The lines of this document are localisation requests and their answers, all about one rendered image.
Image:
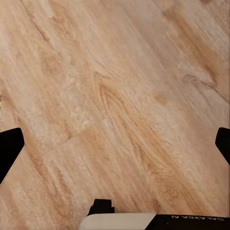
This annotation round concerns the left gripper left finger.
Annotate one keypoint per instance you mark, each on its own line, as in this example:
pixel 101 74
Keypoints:
pixel 11 143

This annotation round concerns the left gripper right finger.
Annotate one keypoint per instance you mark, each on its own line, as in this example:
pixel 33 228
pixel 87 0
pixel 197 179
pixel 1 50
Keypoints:
pixel 223 143

